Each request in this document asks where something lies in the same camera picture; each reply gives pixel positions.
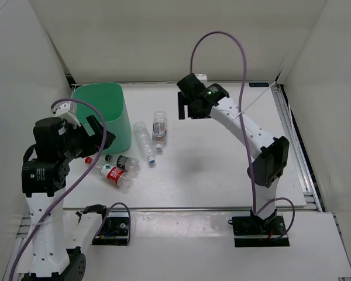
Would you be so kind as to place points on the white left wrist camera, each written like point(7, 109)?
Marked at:
point(66, 111)

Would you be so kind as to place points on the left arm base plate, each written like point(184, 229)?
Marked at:
point(115, 231)

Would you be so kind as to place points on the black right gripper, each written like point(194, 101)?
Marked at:
point(191, 113)

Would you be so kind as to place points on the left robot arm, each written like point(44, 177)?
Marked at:
point(44, 187)

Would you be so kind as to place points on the clear bottle white label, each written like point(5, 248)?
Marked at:
point(159, 131)

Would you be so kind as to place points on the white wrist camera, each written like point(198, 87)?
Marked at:
point(202, 78)
point(66, 111)

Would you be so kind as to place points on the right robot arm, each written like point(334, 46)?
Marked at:
point(268, 154)

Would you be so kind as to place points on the clear bottle red label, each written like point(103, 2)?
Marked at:
point(108, 171)

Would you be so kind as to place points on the clear bottle black label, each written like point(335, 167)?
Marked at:
point(128, 164)

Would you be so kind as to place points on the green plastic bin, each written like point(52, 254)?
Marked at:
point(109, 100)

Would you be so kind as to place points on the blue label sticker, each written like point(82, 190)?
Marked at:
point(259, 85)

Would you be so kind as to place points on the clear bottle blue cap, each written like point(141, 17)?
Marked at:
point(144, 141)

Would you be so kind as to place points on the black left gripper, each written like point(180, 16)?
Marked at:
point(92, 142)

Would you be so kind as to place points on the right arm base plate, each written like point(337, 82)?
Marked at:
point(248, 234)

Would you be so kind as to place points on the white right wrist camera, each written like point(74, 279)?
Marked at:
point(202, 78)

